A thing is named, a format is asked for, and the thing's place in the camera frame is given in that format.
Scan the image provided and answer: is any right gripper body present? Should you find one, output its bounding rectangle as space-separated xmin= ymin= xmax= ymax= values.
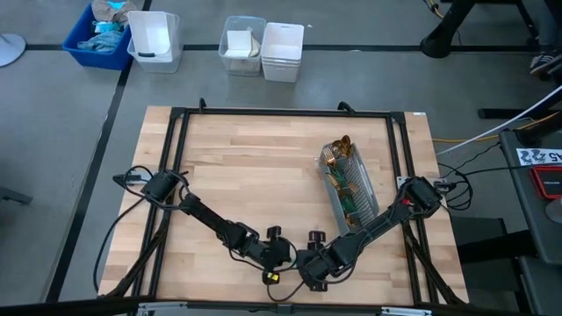
xmin=297 ymin=230 xmax=339 ymax=293

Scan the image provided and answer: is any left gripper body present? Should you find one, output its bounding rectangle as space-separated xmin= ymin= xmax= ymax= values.
xmin=249 ymin=226 xmax=293 ymax=272

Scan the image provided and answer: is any grey plastic cutlery basket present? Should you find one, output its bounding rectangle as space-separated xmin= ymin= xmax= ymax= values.
xmin=316 ymin=135 xmax=381 ymax=237

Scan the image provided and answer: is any clear plastic bin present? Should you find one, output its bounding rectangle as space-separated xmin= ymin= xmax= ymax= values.
xmin=218 ymin=15 xmax=268 ymax=78

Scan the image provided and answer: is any white stacked plastic bin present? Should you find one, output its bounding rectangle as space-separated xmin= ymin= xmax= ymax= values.
xmin=261 ymin=21 xmax=305 ymax=83

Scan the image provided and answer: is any grey side desk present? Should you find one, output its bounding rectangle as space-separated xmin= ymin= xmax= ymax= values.
xmin=499 ymin=118 xmax=562 ymax=267

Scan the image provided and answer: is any white cardboard box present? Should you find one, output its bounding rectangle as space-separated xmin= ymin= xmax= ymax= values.
xmin=223 ymin=28 xmax=261 ymax=59

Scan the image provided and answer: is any white round stand base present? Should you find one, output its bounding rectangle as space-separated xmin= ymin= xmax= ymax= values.
xmin=544 ymin=197 xmax=562 ymax=225
xmin=0 ymin=32 xmax=26 ymax=68

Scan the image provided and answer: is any white printed label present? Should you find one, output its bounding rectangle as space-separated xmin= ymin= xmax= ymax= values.
xmin=515 ymin=147 xmax=562 ymax=167

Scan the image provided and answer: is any white open plastic bin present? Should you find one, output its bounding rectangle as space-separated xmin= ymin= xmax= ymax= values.
xmin=126 ymin=11 xmax=182 ymax=75

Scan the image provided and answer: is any blue plastic bin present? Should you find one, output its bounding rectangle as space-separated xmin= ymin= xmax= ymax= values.
xmin=61 ymin=2 xmax=135 ymax=71

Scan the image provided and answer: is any grey chair leg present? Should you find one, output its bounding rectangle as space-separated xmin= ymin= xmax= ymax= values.
xmin=0 ymin=186 xmax=34 ymax=206

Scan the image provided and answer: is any blue-grey cloth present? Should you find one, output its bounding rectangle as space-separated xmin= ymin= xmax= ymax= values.
xmin=77 ymin=29 xmax=123 ymax=54

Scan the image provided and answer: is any teal cloth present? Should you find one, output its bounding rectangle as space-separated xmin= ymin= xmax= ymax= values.
xmin=92 ymin=19 xmax=120 ymax=34

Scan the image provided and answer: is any brown cloth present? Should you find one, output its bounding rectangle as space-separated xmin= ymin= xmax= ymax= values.
xmin=90 ymin=0 xmax=138 ymax=24

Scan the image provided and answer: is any person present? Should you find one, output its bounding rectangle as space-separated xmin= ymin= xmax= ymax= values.
xmin=529 ymin=25 xmax=562 ymax=80

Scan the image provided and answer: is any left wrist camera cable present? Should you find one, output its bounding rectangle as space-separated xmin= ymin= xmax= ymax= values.
xmin=226 ymin=245 xmax=308 ymax=304

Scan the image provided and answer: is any black bottom rail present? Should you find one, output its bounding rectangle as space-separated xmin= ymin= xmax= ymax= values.
xmin=0 ymin=296 xmax=562 ymax=316

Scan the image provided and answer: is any black aluminium table frame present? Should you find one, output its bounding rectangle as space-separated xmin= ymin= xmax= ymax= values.
xmin=98 ymin=97 xmax=469 ymax=308

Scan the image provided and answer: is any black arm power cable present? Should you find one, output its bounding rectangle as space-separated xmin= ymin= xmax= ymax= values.
xmin=91 ymin=195 xmax=150 ymax=294

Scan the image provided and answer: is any yellow floor cable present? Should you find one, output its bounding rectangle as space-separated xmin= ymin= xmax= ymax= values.
xmin=432 ymin=111 xmax=562 ymax=144

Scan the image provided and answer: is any black desk leg frame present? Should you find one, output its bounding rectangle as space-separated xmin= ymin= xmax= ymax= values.
xmin=477 ymin=0 xmax=562 ymax=120

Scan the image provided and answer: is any white cable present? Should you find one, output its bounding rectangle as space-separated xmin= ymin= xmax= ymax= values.
xmin=436 ymin=85 xmax=562 ymax=155

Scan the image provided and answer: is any black stand post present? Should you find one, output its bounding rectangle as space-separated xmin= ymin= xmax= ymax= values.
xmin=419 ymin=0 xmax=478 ymax=60

